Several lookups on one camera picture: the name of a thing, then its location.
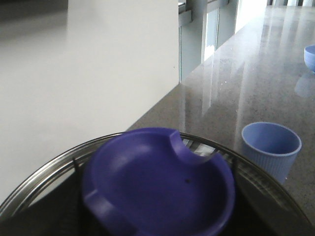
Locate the light blue bowl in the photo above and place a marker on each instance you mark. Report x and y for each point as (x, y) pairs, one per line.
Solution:
(309, 57)

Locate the dark blue pot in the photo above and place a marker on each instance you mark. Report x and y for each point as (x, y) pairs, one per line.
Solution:
(48, 202)

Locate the light blue ribbed cup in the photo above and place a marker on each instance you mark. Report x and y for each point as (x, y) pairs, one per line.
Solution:
(271, 146)

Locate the dark blue pot lid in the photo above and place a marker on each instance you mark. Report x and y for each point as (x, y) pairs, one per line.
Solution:
(146, 182)

